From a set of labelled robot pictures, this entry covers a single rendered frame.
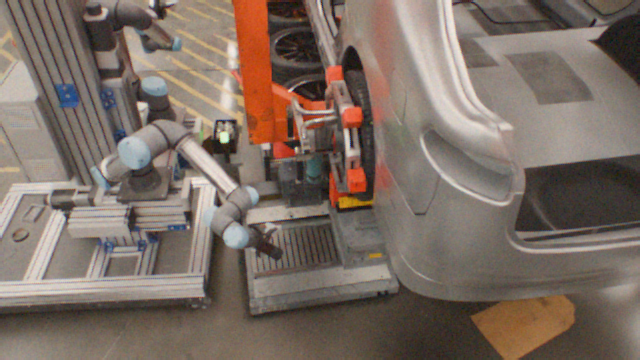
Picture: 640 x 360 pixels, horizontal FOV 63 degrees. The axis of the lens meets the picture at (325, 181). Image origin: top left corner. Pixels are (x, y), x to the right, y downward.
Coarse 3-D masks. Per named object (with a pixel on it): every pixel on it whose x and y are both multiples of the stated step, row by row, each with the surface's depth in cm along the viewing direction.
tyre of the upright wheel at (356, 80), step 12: (348, 72) 255; (360, 72) 252; (348, 84) 255; (360, 84) 240; (360, 96) 236; (372, 132) 232; (372, 144) 233; (372, 156) 234; (372, 168) 237; (372, 180) 241; (360, 192) 256; (372, 192) 249
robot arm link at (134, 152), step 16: (144, 128) 190; (160, 128) 191; (128, 144) 184; (144, 144) 185; (160, 144) 190; (112, 160) 207; (128, 160) 188; (144, 160) 186; (96, 176) 217; (112, 176) 215; (128, 176) 227
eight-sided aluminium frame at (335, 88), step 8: (328, 88) 264; (336, 88) 248; (344, 88) 248; (328, 96) 270; (336, 96) 245; (344, 96) 248; (328, 104) 276; (344, 104) 238; (352, 104) 239; (344, 128) 236; (352, 128) 238; (344, 136) 238; (352, 136) 240; (344, 144) 240; (352, 152) 237; (336, 160) 286; (352, 160) 238; (336, 176) 277; (344, 176) 250; (336, 184) 273; (344, 184) 250
